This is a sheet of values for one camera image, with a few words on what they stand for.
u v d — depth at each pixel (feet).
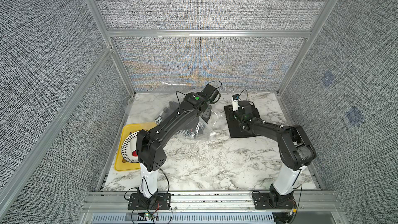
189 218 2.30
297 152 1.62
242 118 2.47
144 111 3.56
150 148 1.49
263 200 2.40
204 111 2.00
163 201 2.41
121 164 2.76
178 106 1.81
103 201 2.48
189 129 2.97
